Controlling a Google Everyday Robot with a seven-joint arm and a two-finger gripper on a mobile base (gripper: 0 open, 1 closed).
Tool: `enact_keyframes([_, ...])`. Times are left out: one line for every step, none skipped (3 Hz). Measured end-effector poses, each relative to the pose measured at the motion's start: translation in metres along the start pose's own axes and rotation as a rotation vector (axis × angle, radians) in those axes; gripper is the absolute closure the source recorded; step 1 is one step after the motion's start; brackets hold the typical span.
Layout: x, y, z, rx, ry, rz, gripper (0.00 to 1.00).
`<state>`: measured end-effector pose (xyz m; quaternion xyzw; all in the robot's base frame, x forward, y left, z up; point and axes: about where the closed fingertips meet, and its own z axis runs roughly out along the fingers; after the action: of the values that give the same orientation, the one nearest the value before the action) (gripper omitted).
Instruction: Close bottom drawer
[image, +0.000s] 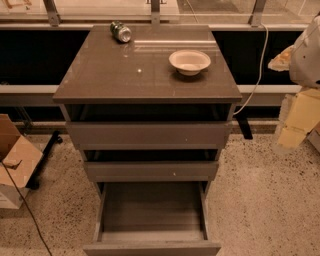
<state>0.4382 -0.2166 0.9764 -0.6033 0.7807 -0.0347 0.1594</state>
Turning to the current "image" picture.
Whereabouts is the white hanging cable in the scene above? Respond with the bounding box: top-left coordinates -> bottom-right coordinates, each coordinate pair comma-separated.
233,23 -> 270,116

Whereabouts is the grey drawer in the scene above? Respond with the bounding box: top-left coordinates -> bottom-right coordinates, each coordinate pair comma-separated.
83,182 -> 221,256
66,122 -> 231,150
84,161 -> 218,182

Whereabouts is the grey middle drawer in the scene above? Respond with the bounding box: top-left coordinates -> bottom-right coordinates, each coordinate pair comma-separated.
84,161 -> 218,182

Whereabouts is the black stand foot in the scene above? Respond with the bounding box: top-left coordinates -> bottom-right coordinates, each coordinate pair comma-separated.
236,115 -> 253,140
26,131 -> 63,190

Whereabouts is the cardboard box right edge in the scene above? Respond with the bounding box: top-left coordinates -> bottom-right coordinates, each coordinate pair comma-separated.
308,122 -> 320,153

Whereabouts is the white paper bowl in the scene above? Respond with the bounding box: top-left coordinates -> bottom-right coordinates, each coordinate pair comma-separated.
169,50 -> 211,76

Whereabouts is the black stand foot right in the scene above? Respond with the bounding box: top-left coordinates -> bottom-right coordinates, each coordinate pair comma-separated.
236,115 -> 253,140

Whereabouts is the black floor cable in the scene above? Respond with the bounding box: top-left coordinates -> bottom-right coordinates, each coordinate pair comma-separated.
0,161 -> 54,256

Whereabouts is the grey bottom drawer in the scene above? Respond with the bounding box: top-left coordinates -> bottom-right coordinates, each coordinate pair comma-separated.
83,182 -> 221,256

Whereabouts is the open cardboard box left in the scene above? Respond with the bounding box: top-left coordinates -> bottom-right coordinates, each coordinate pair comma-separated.
0,114 -> 43,209

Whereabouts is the grey top drawer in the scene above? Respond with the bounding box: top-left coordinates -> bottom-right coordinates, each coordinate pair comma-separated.
66,122 -> 231,150

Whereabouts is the black stand foot left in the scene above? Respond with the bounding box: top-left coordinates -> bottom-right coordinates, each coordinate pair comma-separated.
26,131 -> 63,190

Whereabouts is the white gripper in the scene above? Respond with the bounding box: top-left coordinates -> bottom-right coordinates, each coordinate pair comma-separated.
268,45 -> 320,154

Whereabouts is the grey drawer cabinet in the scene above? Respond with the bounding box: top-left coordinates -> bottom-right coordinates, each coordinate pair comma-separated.
52,23 -> 243,201

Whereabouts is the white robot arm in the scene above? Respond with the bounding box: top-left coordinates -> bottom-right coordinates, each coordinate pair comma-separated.
268,15 -> 320,154

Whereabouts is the crushed green soda can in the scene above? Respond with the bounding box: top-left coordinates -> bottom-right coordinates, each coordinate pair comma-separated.
110,21 -> 132,43

